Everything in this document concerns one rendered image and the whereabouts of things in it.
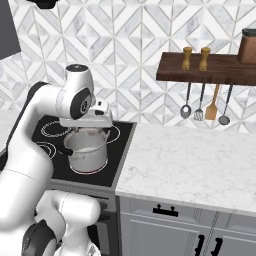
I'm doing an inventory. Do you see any black cupboard door handle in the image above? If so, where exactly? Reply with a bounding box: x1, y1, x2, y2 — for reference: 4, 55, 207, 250
194, 234, 206, 256
211, 236, 224, 256

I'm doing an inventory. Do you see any grey cupboard door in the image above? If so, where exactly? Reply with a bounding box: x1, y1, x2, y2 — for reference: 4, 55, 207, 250
120, 213, 213, 256
204, 227, 256, 256

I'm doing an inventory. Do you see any dark wooden wall shelf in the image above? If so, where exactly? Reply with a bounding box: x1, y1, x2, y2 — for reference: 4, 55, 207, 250
155, 51, 256, 86

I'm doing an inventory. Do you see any wooden pepper mill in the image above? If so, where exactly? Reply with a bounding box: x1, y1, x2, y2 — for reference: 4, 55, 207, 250
198, 46, 212, 72
181, 46, 194, 71

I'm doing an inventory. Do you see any hanging metal spoon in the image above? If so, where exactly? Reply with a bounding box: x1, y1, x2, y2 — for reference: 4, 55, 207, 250
179, 82, 194, 120

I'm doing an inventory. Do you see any black drawer handle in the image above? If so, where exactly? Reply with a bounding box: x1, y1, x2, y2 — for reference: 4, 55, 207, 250
152, 205, 180, 218

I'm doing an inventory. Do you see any hanging metal ladle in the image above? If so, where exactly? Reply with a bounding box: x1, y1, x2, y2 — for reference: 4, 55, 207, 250
217, 84, 235, 127

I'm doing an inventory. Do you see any hanging wooden spatula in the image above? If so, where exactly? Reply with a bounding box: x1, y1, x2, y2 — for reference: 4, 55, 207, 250
204, 83, 222, 121

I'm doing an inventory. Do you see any brown jar with dark lid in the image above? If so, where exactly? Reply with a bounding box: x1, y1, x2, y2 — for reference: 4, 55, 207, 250
236, 28, 256, 66

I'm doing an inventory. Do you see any black stove with oven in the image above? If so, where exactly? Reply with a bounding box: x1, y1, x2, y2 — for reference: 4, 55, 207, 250
0, 114, 138, 256

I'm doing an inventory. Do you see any hanging metal slotted spatula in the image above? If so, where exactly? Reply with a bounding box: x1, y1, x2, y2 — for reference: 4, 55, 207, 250
193, 82, 206, 122

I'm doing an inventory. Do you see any grey drawer front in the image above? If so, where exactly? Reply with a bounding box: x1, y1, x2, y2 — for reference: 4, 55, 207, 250
218, 211, 256, 235
127, 197, 218, 228

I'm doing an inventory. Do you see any dark grey range hood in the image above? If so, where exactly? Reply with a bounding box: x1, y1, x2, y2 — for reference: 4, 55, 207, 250
0, 0, 22, 61

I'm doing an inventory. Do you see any white cooking pot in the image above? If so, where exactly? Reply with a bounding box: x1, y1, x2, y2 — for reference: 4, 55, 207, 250
62, 127, 111, 175

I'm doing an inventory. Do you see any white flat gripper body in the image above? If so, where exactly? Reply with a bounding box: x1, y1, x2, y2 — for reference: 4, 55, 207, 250
59, 111, 114, 130

